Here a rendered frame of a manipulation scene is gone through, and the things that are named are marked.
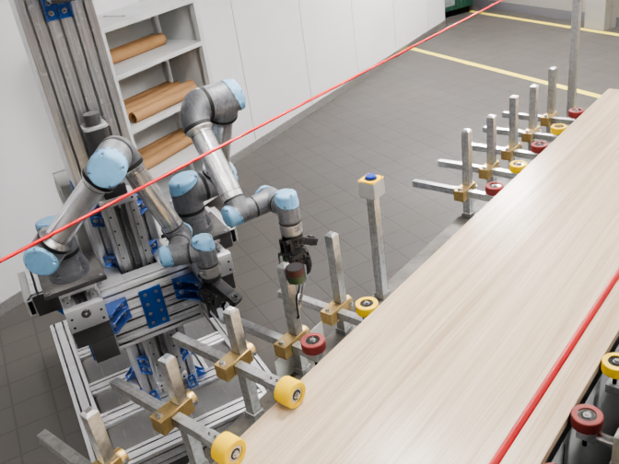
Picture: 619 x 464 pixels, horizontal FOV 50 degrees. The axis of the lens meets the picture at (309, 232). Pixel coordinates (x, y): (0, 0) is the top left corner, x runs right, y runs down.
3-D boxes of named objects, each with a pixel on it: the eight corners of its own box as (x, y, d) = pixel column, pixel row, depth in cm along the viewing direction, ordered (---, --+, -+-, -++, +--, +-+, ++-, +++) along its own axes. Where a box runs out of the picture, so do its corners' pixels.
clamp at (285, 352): (274, 355, 223) (273, 343, 221) (300, 333, 232) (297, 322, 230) (287, 361, 220) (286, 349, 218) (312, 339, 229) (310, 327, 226)
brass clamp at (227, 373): (215, 376, 203) (212, 364, 200) (245, 351, 211) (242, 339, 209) (229, 383, 199) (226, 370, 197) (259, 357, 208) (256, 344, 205)
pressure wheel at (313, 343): (299, 368, 219) (295, 342, 214) (314, 355, 225) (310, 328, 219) (319, 377, 215) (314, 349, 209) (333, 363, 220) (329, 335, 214)
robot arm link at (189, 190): (169, 208, 262) (160, 177, 255) (199, 196, 268) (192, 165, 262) (182, 217, 253) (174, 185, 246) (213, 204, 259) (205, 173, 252)
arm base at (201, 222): (170, 228, 268) (165, 206, 263) (205, 216, 274) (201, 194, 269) (182, 242, 256) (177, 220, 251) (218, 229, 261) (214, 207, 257)
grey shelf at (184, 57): (117, 240, 495) (51, 29, 421) (195, 189, 559) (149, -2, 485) (160, 250, 472) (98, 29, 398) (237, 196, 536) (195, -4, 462)
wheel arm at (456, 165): (437, 168, 336) (437, 160, 334) (440, 165, 338) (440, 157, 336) (520, 181, 310) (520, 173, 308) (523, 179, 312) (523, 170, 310)
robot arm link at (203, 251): (189, 233, 231) (214, 229, 231) (196, 260, 237) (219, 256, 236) (187, 244, 224) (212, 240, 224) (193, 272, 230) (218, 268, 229)
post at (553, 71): (544, 149, 381) (548, 67, 358) (547, 147, 383) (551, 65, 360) (551, 150, 379) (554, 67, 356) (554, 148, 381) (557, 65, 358)
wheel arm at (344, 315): (278, 299, 257) (276, 290, 255) (284, 295, 259) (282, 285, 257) (371, 333, 231) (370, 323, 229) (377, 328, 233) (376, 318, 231)
